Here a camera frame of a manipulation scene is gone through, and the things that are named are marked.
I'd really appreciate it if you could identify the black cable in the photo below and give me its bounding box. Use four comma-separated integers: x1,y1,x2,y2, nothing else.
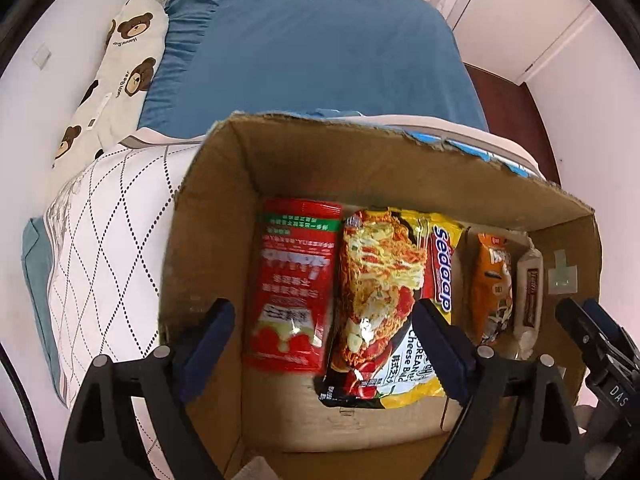
0,345,53,480

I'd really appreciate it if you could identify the yellow instant noodle packet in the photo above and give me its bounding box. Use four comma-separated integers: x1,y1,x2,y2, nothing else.
314,207,467,409

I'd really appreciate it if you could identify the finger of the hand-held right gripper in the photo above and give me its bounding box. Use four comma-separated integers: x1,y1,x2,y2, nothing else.
555,298,622,387
581,298,640,367

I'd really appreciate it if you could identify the brown cardboard box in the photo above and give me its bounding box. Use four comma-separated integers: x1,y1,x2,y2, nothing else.
157,111,602,480

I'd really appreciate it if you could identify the red sauce packet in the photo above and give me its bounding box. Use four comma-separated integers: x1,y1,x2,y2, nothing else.
243,198,345,375

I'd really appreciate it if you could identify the beige wrapped pastry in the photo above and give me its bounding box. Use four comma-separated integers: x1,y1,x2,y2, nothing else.
512,247,545,353

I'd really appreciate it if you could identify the bear print pillow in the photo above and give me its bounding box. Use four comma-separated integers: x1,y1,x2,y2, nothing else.
52,0,170,170

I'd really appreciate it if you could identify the white diamond pattern quilt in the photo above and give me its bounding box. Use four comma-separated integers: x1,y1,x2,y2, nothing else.
44,127,211,480

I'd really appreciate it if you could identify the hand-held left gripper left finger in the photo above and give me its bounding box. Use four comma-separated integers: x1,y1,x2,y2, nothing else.
59,297,236,480

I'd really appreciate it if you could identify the white door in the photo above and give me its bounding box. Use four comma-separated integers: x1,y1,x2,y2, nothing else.
445,0,596,78

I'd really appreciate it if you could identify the orange snack packet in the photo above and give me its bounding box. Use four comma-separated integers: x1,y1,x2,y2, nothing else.
470,232,515,346

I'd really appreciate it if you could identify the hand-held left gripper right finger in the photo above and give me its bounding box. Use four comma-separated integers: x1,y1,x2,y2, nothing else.
409,299,586,480

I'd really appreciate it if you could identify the blue ruffled blanket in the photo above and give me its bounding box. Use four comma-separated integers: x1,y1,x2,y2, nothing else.
137,0,490,138

